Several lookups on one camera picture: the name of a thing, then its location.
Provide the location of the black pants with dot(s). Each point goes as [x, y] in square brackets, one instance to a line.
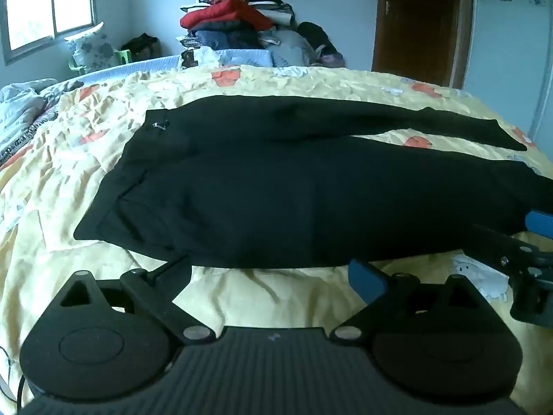
[276, 181]

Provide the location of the green plastic chair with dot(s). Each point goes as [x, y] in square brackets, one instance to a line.
[122, 57]

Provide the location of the white crumpled quilt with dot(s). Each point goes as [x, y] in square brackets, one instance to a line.
[23, 116]

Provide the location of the window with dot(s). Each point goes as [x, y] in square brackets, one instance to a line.
[43, 2]

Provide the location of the dark bag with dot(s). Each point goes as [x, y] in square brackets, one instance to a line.
[140, 45]

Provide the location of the yellow floral bed sheet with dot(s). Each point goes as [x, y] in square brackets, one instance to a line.
[65, 181]

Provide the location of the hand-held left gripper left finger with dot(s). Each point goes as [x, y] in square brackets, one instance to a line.
[170, 270]

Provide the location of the brown wooden door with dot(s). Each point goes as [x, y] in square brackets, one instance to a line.
[417, 24]

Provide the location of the floral pillow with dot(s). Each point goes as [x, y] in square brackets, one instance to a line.
[90, 47]

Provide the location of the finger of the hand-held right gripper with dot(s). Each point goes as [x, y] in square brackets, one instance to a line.
[539, 223]
[501, 240]

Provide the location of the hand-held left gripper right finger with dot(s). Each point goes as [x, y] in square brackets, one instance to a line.
[365, 283]

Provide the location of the pile of clothes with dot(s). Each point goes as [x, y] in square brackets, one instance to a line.
[246, 17]

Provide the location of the light blue striped sheet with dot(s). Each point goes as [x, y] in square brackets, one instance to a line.
[142, 64]

